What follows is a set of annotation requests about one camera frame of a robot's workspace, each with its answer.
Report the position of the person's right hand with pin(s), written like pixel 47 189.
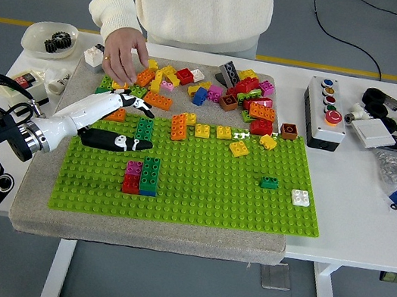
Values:
pixel 122 54

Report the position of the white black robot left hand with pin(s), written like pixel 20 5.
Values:
pixel 78 112

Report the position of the dark green long toy brick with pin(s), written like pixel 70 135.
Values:
pixel 150 172
pixel 145 127

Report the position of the person's right forearm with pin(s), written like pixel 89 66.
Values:
pixel 114 14

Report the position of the yellow square toy brick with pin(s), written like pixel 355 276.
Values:
pixel 118 85
pixel 239 148
pixel 223 131
pixel 202 130

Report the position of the small dark green toy brick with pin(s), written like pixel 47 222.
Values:
pixel 268 182
pixel 101 91

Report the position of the lime green toy brick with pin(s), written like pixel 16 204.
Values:
pixel 250 95
pixel 247 116
pixel 138 91
pixel 106 82

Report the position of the orange long toy brick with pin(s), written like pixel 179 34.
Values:
pixel 262 112
pixel 117 116
pixel 178 126
pixel 157 101

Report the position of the pink small toy brick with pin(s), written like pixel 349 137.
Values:
pixel 167 85

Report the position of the red square toy brick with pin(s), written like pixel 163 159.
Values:
pixel 131 183
pixel 185 76

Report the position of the magenta square toy brick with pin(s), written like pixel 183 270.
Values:
pixel 214 94
pixel 267 88

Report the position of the blue square toy brick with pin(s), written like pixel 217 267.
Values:
pixel 148 193

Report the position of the grey sloped toy brick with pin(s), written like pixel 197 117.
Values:
pixel 229 73

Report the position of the brown square toy brick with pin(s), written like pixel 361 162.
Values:
pixel 289 131
pixel 228 102

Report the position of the red curved toy brick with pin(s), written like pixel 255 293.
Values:
pixel 260 102

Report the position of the white square toy brick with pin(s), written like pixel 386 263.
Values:
pixel 299 198

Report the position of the white and grey block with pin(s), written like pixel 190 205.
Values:
pixel 92 58

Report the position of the black gear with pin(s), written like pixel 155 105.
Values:
pixel 51 46
pixel 64 39

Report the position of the white plastic tray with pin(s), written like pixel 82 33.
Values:
pixel 35 35

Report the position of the grey-brown felt mat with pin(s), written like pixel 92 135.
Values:
pixel 148 236

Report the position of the lime green studded baseplate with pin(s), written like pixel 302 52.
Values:
pixel 213 197

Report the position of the white push-button control box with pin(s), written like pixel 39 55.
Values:
pixel 322 133

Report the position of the white pipe fitting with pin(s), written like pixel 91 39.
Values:
pixel 356 113

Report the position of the black tape roll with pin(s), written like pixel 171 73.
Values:
pixel 372 112
pixel 386 127
pixel 369 98

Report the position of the grey floor plate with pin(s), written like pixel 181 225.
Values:
pixel 276 277

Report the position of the dark clear plastic case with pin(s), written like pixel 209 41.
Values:
pixel 393 103

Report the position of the black washer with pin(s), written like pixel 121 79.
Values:
pixel 394 207

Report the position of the white switch box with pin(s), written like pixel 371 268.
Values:
pixel 25 85

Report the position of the white wall switch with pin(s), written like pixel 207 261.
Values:
pixel 373 134

